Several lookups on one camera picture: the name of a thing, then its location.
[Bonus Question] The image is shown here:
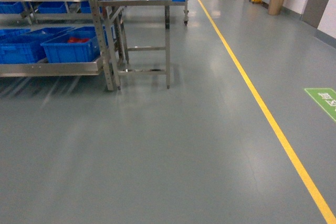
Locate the blue bin middle lower shelf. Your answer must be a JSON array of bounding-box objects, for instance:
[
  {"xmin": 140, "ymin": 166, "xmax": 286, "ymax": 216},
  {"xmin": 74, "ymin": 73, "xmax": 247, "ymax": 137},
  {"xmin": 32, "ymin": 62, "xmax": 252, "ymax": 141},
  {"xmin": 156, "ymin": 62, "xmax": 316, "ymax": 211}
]
[{"xmin": 1, "ymin": 26, "xmax": 74, "ymax": 64}]

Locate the green floor sign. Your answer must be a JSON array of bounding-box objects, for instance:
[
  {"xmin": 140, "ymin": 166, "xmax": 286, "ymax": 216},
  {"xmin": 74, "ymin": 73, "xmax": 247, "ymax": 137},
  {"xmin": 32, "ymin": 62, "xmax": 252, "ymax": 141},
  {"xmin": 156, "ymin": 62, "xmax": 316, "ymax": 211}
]
[{"xmin": 304, "ymin": 88, "xmax": 335, "ymax": 122}]

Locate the blue bin with red bags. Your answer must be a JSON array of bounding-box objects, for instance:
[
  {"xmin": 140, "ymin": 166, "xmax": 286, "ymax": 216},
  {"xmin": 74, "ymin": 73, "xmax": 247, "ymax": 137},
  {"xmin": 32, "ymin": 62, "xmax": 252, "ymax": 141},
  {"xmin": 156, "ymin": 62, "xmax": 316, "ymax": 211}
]
[{"xmin": 41, "ymin": 26, "xmax": 100, "ymax": 63}]

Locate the stainless steel table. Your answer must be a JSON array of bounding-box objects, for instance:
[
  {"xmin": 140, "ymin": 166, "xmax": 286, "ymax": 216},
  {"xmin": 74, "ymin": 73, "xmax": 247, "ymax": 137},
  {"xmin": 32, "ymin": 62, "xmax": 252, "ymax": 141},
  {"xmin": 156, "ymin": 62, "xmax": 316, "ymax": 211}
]
[{"xmin": 98, "ymin": 0, "xmax": 188, "ymax": 89}]

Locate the metal shelf rack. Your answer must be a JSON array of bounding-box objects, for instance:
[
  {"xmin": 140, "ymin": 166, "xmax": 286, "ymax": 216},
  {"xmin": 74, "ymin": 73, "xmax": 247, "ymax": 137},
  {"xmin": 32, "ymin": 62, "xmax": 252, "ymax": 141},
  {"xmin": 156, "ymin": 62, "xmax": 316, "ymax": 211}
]
[{"xmin": 0, "ymin": 0, "xmax": 124, "ymax": 91}]

